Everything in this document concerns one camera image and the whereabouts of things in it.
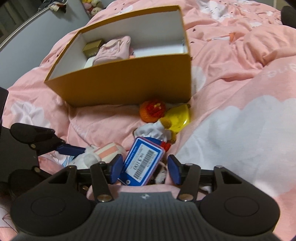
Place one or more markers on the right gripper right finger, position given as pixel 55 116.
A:
pixel 187 176

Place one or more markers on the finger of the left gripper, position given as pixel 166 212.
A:
pixel 67 149

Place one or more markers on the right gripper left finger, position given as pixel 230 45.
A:
pixel 103 174

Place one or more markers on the white black plush cow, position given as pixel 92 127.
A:
pixel 94 154

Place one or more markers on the blue barcode tag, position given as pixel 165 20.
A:
pixel 141 162

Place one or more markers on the duck plush keychain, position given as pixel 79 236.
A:
pixel 160 134

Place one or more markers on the yellow round toy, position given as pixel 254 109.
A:
pixel 179 115

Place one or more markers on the orange crochet ball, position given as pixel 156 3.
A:
pixel 152 110

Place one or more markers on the white long box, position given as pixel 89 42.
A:
pixel 89 62

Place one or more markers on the gold small box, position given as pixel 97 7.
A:
pixel 91 49

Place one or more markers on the pink mini backpack pouch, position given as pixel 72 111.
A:
pixel 114 50

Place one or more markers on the pink cloud print duvet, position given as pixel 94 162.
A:
pixel 242 108

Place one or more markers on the orange cardboard storage box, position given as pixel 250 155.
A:
pixel 161 66

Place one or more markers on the plush toy tube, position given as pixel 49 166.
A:
pixel 92 7

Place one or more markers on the black pillow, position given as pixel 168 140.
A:
pixel 288 16

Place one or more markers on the window frame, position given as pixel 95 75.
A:
pixel 14 14

